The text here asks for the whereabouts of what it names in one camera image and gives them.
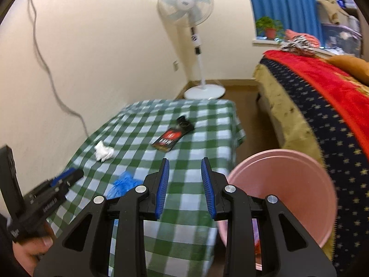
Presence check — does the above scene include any potted green plant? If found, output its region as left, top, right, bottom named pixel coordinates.
left=256, top=17, right=284, bottom=40

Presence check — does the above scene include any red blanket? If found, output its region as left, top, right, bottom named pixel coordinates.
left=264, top=50, right=369, bottom=153

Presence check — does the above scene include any grey cable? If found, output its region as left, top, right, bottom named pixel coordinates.
left=27, top=0, right=90, bottom=137

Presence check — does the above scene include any person's left hand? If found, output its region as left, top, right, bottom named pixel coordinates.
left=13, top=222, right=55, bottom=269

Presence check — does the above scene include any green checked tablecloth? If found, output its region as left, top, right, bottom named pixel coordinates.
left=46, top=99, right=246, bottom=277

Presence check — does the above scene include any blue plastic bag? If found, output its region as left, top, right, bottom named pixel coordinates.
left=107, top=171, right=145, bottom=200

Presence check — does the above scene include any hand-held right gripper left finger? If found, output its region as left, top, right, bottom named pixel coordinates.
left=33, top=158, right=170, bottom=277

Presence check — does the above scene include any blue curtain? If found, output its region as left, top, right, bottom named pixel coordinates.
left=245, top=0, right=329, bottom=47

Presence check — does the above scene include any yellow bed sheet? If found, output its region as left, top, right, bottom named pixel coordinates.
left=254, top=63, right=329, bottom=162

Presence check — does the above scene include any beige jacket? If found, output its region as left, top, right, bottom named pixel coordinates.
left=316, top=0, right=346, bottom=25

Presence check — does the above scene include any bed with red blanket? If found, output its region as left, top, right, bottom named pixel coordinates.
left=258, top=58, right=369, bottom=277

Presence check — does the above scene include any pink plastic bucket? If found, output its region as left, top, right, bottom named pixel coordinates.
left=215, top=149, right=338, bottom=269

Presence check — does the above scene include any clear storage box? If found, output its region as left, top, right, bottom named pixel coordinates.
left=321, top=23, right=362, bottom=57

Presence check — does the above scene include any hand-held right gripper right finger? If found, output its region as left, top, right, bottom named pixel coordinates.
left=201, top=157, right=338, bottom=277

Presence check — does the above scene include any white standing fan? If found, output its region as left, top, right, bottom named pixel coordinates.
left=157, top=0, right=225, bottom=100

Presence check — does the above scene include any small white tissue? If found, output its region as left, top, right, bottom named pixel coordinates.
left=95, top=141, right=115, bottom=162

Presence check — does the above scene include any orange pillow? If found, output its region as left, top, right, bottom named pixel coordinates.
left=327, top=55, right=369, bottom=85

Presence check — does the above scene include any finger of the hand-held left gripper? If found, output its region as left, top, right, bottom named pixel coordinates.
left=48, top=168, right=85, bottom=192

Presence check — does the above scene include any small black object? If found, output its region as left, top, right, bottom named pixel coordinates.
left=176, top=116, right=194, bottom=132

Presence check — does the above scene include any black and red packet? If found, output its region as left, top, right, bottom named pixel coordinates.
left=151, top=127, right=185, bottom=152

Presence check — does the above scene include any pink cloth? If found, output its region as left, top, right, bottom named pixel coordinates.
left=285, top=29, right=320, bottom=48

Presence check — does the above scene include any striped black white cloth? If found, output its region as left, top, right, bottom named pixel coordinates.
left=281, top=35, right=316, bottom=56

